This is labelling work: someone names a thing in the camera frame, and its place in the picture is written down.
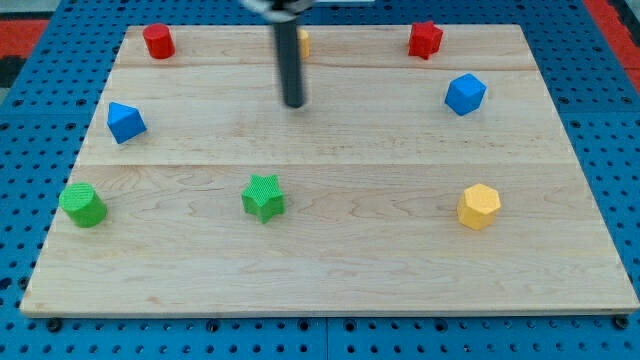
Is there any yellow heart block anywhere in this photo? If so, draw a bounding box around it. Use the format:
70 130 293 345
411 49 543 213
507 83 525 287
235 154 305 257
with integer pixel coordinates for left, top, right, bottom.
298 29 311 59

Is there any red cylinder block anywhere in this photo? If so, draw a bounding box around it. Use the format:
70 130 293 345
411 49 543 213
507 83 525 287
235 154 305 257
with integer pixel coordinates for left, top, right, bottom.
142 23 175 59

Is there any yellow hexagon block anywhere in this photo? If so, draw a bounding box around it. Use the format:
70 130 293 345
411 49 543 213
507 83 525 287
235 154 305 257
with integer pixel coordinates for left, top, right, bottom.
456 183 501 230

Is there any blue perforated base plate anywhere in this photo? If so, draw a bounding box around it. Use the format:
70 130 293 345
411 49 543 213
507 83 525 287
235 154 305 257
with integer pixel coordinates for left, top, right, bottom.
1 0 639 359

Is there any red star block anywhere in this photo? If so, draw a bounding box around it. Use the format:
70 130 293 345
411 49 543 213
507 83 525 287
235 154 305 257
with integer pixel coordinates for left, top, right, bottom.
408 20 444 60

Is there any blue hexagon block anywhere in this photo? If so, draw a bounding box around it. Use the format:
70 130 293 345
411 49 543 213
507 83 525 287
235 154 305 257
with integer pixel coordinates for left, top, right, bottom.
445 73 487 116

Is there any wooden board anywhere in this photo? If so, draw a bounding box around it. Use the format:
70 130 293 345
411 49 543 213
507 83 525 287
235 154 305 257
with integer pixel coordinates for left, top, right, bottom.
20 25 639 318

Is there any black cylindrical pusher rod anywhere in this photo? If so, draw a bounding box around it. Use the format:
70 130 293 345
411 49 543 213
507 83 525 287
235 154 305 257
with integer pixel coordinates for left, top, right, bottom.
273 19 305 109

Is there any green cylinder block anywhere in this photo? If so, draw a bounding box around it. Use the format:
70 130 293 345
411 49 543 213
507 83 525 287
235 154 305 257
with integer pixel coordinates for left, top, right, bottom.
59 182 107 228

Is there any blue triangle block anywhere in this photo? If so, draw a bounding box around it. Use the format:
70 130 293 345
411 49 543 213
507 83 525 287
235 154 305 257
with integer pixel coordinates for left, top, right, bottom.
107 102 147 144

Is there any green star block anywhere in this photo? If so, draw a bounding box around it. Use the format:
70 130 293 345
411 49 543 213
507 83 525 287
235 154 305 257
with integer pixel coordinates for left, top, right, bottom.
241 174 285 224

